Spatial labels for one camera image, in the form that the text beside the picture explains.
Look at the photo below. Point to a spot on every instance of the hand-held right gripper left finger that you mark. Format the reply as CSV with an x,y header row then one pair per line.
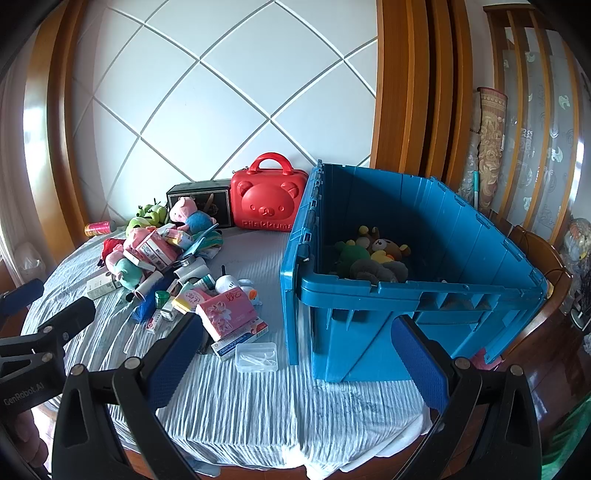
x,y
175,364

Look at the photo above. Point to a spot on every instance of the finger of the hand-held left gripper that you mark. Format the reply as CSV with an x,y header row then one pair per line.
x,y
69,318
21,296

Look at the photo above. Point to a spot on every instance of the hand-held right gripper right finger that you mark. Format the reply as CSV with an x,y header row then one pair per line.
x,y
420,364

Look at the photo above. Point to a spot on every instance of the white medicine box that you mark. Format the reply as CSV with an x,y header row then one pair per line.
x,y
99,286

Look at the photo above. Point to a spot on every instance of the white red ointment box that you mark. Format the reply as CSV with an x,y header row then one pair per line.
x,y
154,323

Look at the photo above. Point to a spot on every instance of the blue plastic storage crate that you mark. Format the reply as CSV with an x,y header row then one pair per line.
x,y
360,341

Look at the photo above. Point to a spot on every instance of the green lid jar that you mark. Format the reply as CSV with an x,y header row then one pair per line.
x,y
162,297

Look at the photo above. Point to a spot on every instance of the round wooden desktop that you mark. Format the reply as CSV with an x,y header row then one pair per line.
x,y
152,465

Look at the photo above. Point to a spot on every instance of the person's left hand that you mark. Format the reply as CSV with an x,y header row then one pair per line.
x,y
23,434

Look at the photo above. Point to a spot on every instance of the small blue packet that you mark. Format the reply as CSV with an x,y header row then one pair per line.
x,y
141,311

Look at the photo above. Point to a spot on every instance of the small pink white packet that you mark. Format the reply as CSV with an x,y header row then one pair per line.
x,y
189,299

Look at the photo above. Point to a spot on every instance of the white box blue red edge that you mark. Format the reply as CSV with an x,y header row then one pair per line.
x,y
244,344

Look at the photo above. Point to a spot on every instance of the pink tissue pack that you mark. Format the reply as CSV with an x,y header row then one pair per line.
x,y
226,311

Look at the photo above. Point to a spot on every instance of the pink pig plush teal dress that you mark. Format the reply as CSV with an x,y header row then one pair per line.
x,y
127,272

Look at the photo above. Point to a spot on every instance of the striped grey tablecloth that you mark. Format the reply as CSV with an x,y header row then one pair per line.
x,y
231,415

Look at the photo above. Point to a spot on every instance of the clear plastic box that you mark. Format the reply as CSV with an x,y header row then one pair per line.
x,y
256,357

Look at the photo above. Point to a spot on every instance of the white under cloth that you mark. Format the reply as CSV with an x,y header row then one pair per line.
x,y
401,445

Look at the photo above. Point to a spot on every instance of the white paper roll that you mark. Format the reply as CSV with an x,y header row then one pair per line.
x,y
191,271
147,286

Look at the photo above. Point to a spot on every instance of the pink pig plush red dress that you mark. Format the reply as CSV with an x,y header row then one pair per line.
x,y
113,247

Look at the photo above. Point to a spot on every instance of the white bottle green label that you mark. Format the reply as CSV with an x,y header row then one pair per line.
x,y
205,282

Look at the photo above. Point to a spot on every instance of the small red white box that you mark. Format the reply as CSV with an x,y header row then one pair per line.
x,y
137,262

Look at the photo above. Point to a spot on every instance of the pink yellow can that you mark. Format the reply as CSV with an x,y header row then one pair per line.
x,y
99,228

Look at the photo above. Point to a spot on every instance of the white blue penguin toy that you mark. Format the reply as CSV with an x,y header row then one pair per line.
x,y
250,291

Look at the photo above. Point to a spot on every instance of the grey plush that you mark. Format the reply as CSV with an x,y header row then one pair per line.
x,y
369,272

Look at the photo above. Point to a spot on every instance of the large pink white box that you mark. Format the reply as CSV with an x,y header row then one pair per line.
x,y
154,251

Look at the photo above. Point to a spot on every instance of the white curtain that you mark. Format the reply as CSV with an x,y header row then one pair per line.
x,y
11,184

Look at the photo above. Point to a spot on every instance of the lime green plush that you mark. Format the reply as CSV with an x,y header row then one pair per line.
x,y
135,223

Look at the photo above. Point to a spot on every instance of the brown bear plush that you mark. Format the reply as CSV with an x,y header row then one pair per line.
x,y
390,247

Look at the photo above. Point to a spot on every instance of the light blue plastic gadget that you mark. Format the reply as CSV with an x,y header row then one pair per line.
x,y
203,241

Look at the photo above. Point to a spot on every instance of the colourful snack packet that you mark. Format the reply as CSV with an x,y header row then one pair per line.
x,y
178,237

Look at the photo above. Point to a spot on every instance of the dark green frog plush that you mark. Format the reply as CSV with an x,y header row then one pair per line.
x,y
156,211

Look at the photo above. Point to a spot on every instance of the pink pig plush blue shirt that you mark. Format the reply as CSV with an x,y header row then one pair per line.
x,y
196,221

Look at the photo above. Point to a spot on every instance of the green cloth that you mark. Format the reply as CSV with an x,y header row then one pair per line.
x,y
570,438

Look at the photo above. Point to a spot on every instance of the black gift box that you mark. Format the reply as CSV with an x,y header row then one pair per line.
x,y
219,203

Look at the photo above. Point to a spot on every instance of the wooden chair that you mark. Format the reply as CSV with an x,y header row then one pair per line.
x,y
535,242

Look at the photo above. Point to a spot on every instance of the teal white stick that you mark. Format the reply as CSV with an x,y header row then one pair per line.
x,y
475,189

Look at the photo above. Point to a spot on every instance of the red bear-face carry case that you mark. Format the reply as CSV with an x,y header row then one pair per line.
x,y
268,198

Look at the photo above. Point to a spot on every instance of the bagged plush toy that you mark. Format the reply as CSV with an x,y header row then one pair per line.
x,y
577,240

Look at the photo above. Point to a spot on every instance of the rolled patterned carpet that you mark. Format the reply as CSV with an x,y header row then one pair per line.
x,y
491,138

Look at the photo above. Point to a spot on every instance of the wood framed glass partition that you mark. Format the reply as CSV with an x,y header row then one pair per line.
x,y
540,138

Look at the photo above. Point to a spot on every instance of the wooden wall trim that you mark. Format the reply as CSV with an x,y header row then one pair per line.
x,y
60,138

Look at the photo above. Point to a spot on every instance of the wooden door frame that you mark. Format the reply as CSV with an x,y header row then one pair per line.
x,y
415,92

